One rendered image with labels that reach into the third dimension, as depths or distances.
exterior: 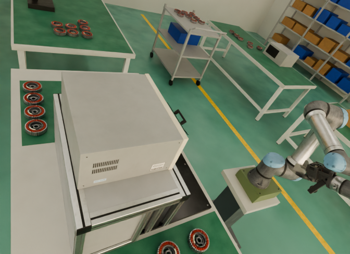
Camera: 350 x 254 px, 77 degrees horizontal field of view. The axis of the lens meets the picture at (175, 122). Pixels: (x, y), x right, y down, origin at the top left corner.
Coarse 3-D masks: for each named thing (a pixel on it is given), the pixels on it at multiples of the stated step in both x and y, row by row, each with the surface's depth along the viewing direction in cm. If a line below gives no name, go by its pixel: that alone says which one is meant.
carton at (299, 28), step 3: (297, 24) 649; (300, 24) 646; (303, 24) 668; (294, 27) 657; (297, 27) 649; (300, 27) 643; (303, 27) 636; (306, 27) 650; (294, 30) 658; (297, 30) 650; (300, 30) 644; (303, 30) 637; (309, 30) 634; (312, 30) 646; (297, 33) 651; (300, 33) 645; (303, 33) 638
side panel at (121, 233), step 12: (144, 216) 87; (108, 228) 83; (120, 228) 89; (132, 228) 95; (84, 240) 81; (96, 240) 87; (108, 240) 93; (120, 240) 100; (132, 240) 103; (72, 252) 89; (84, 252) 91; (96, 252) 96
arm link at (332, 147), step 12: (312, 108) 117; (324, 108) 118; (312, 120) 114; (324, 120) 110; (324, 132) 104; (324, 144) 101; (336, 144) 98; (324, 156) 97; (336, 156) 91; (336, 168) 91; (348, 168) 91
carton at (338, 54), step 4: (336, 52) 572; (340, 52) 565; (344, 52) 581; (336, 56) 573; (340, 56) 566; (344, 56) 558; (348, 56) 556; (340, 60) 567; (344, 60) 559; (348, 60) 569
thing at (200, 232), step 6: (198, 228) 118; (192, 234) 114; (198, 234) 117; (204, 234) 116; (192, 240) 112; (204, 240) 115; (192, 246) 110; (198, 246) 111; (204, 246) 112; (198, 252) 111
